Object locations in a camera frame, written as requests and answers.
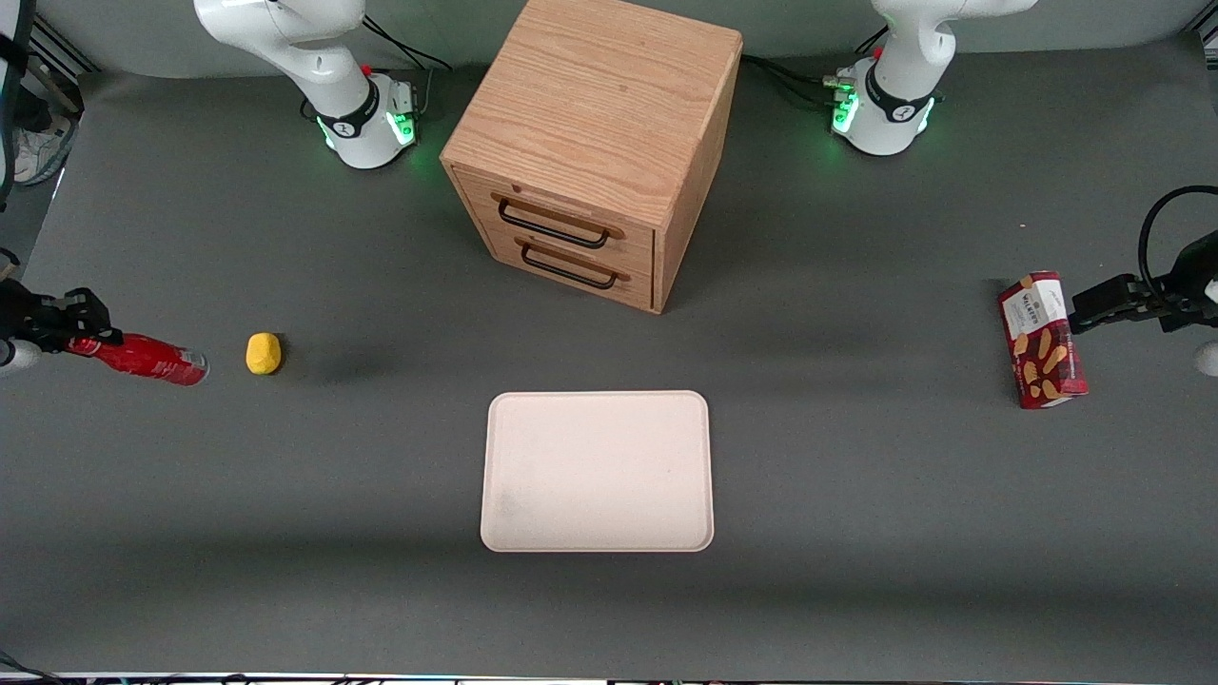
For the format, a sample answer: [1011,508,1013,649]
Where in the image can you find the red shortbread cookie box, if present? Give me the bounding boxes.
[997,270,1089,411]

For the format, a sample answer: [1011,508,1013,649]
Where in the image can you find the red coke bottle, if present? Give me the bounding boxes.
[65,332,209,387]

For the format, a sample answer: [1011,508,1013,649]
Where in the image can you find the long black drawer handle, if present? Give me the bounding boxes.
[491,190,627,251]

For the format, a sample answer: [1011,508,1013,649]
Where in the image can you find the aluminium frame rail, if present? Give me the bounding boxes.
[27,17,98,79]

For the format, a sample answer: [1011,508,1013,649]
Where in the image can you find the beige rectangular tray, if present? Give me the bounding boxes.
[480,390,716,554]

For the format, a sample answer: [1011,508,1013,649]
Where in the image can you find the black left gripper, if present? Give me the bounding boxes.
[1070,232,1218,335]

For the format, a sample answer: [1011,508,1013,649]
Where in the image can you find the yellow lemon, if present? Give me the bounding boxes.
[246,331,283,377]

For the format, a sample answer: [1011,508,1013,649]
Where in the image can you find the grey sneaker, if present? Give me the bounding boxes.
[13,116,81,187]

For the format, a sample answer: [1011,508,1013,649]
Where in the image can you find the black arm base cables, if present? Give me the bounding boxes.
[740,27,891,108]
[358,15,455,123]

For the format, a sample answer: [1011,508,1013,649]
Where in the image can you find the black right arm base cables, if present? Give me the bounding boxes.
[358,15,455,123]

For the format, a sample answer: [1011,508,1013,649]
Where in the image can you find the black left arm base cables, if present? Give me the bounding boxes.
[740,27,891,108]

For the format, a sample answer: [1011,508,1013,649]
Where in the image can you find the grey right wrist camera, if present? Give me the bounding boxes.
[0,340,45,378]

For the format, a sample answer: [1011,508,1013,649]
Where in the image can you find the black left wrist cable loop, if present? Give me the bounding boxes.
[1138,186,1218,298]

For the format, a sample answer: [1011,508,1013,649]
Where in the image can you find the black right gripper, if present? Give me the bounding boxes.
[0,279,125,355]

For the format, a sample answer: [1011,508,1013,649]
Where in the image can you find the oak wooden drawer cabinet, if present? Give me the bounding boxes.
[440,0,744,315]

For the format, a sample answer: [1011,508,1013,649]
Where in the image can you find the short black drawer handle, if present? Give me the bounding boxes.
[514,237,632,291]

